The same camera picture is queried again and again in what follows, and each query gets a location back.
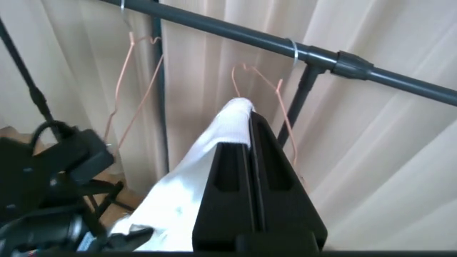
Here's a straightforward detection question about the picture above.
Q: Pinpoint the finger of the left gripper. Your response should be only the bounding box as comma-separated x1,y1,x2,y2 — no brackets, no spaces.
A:
106,226,154,251

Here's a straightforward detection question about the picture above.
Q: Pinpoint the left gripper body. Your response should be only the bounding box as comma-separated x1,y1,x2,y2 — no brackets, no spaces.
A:
0,208,108,253

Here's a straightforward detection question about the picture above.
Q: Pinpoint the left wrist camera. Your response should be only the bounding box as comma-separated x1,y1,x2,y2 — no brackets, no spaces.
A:
42,128,116,186

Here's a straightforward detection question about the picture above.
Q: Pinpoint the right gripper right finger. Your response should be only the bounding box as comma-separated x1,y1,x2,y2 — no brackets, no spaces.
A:
248,111,328,251

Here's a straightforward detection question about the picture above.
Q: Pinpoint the window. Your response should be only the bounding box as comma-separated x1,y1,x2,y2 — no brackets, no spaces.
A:
151,0,171,174

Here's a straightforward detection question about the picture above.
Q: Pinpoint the black clothes rack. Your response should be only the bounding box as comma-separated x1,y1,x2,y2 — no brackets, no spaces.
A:
0,0,457,215

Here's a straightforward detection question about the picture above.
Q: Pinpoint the pink clothes hanger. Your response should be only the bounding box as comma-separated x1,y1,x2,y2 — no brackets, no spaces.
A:
231,37,308,185
103,0,165,149

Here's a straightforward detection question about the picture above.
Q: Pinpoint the white printed t-shirt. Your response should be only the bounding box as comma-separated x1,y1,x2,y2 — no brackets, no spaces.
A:
109,96,256,253

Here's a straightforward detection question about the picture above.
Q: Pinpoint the black cable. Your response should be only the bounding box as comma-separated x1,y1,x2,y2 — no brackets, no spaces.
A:
30,119,78,147

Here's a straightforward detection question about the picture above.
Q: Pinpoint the beige curtain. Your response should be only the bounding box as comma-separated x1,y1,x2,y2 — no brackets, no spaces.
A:
160,0,457,251
0,0,158,196

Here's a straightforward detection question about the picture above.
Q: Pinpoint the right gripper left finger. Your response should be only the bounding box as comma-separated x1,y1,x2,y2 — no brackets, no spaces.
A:
192,141,266,251

